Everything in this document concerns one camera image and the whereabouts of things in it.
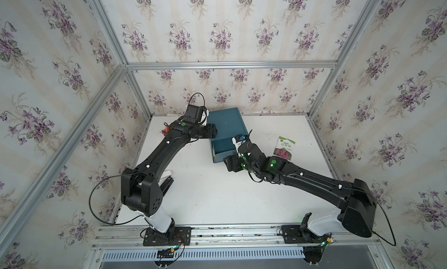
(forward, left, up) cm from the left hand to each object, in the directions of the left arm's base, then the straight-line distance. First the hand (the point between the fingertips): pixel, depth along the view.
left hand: (213, 132), depth 84 cm
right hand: (-13, -9, -2) cm, 16 cm away
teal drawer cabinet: (+5, -8, +1) cm, 10 cm away
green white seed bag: (+5, -42, -20) cm, 47 cm away
